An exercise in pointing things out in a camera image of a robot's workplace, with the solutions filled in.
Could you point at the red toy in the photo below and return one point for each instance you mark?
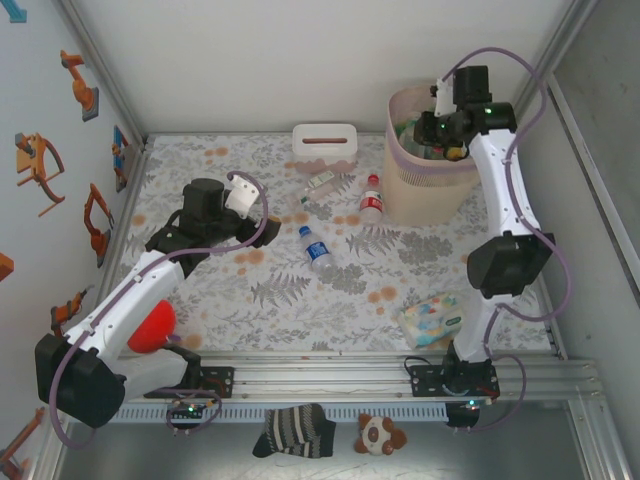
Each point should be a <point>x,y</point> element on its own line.
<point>152,325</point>

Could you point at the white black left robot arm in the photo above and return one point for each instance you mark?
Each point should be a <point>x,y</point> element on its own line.
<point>120,305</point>

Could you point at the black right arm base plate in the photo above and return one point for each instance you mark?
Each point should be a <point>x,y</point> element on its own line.
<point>425,382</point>

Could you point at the black grey striped sock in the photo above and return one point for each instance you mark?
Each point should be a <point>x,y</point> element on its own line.
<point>295,432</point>

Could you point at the blue red wall sticker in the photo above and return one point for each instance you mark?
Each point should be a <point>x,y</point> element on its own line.
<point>120,150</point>

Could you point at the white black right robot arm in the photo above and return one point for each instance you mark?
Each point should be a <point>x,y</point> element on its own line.
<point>505,185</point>

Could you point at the white pink tissue box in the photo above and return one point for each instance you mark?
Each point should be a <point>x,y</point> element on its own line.
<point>305,150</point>

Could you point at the beige plastic waste bin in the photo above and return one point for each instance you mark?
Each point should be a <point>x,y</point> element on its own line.
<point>425,200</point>

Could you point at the colourful soft tissue pack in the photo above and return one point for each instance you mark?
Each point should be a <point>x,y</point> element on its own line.
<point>430,322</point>

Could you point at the small green label bottle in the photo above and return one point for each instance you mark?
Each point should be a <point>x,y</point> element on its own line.
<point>320,181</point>

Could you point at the blue label water bottle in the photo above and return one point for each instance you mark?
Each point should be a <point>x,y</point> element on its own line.
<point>316,250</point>

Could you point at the orange gripper wall sticker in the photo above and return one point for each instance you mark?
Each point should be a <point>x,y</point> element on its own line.
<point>30,165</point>

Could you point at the aluminium frame post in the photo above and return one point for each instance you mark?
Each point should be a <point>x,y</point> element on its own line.
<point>112,75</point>
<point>574,20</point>

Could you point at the brown white plush toy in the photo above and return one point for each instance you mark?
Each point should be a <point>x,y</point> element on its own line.
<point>380,435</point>

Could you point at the red label red cap bottle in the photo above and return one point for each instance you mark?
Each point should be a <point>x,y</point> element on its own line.
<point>371,202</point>

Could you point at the aluminium table rail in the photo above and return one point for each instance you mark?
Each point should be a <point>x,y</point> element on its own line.
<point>325,380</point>

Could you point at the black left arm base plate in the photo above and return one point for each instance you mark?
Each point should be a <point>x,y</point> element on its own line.
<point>220,382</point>

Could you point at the small circuit board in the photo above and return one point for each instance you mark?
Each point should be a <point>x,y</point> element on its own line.
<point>190,410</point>

